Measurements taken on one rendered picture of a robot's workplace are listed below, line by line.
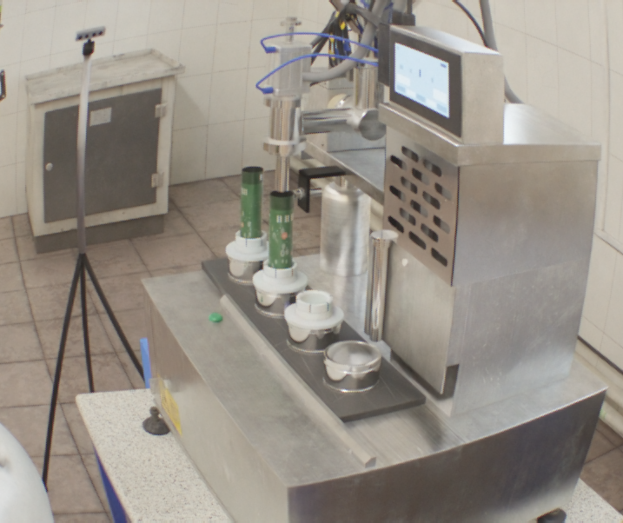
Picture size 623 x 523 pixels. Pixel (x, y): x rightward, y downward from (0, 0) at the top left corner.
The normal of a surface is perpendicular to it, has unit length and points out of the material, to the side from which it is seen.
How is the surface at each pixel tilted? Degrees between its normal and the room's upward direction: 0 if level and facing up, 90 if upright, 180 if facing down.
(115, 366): 0
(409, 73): 90
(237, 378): 0
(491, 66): 90
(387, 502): 90
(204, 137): 90
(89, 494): 0
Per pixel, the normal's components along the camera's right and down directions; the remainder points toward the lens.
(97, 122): 0.41, 0.36
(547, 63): -0.91, 0.13
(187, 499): 0.04, -0.92
